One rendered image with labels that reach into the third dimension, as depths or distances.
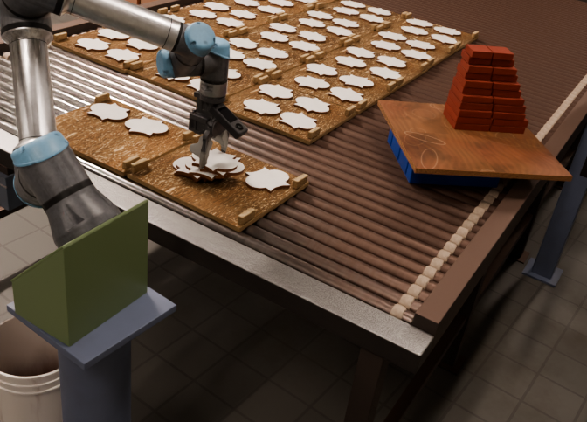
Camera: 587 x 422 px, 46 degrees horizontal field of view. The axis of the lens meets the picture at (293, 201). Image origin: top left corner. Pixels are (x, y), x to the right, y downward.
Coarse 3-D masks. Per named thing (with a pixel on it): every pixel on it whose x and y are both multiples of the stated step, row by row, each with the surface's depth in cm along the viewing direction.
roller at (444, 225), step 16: (80, 80) 257; (128, 96) 248; (160, 112) 242; (240, 144) 228; (272, 160) 223; (288, 160) 221; (320, 176) 215; (352, 192) 211; (368, 192) 209; (400, 208) 204; (432, 224) 200; (448, 224) 199
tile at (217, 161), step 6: (210, 150) 202; (216, 150) 203; (192, 156) 198; (210, 156) 199; (216, 156) 200; (222, 156) 200; (228, 156) 200; (234, 156) 201; (198, 162) 196; (210, 162) 196; (216, 162) 197; (222, 162) 197; (228, 162) 198; (234, 162) 198; (204, 168) 195; (210, 168) 193; (216, 168) 194; (222, 168) 194; (228, 168) 195; (234, 168) 196
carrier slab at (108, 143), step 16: (80, 112) 228; (64, 128) 217; (80, 128) 218; (96, 128) 220; (112, 128) 221; (176, 128) 227; (80, 144) 209; (96, 144) 211; (112, 144) 212; (128, 144) 213; (144, 144) 214; (160, 144) 216; (176, 144) 217; (96, 160) 203; (112, 160) 204
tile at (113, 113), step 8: (96, 104) 233; (104, 104) 233; (112, 104) 234; (88, 112) 227; (96, 112) 227; (104, 112) 228; (112, 112) 229; (120, 112) 230; (128, 112) 232; (104, 120) 224; (112, 120) 225; (120, 120) 226
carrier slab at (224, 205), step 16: (160, 160) 207; (240, 160) 213; (256, 160) 215; (128, 176) 198; (144, 176) 198; (160, 176) 199; (176, 176) 200; (240, 176) 205; (160, 192) 193; (176, 192) 192; (192, 192) 194; (208, 192) 195; (224, 192) 196; (240, 192) 197; (256, 192) 198; (272, 192) 199; (288, 192) 200; (192, 208) 188; (208, 208) 188; (224, 208) 189; (240, 208) 190; (256, 208) 191; (272, 208) 193; (224, 224) 184
